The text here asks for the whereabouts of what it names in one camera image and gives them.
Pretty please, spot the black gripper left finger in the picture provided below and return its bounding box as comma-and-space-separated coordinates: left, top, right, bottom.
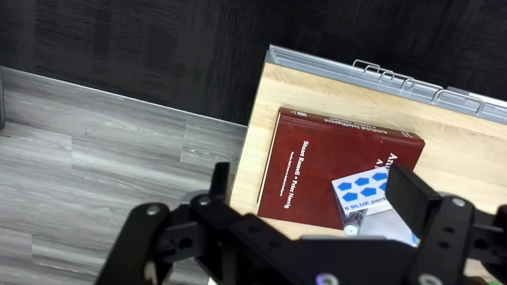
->
94, 162, 252, 285

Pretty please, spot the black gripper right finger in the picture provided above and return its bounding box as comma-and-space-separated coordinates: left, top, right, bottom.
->
384, 162, 507, 285

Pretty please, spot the blue and white box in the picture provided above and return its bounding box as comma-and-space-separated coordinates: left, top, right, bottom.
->
332, 167, 422, 249

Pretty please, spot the dark red hardcover book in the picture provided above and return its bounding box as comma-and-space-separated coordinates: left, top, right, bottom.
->
257, 108, 427, 231

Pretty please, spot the grey metal table edge rail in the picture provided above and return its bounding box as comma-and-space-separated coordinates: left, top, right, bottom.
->
267, 45, 507, 125

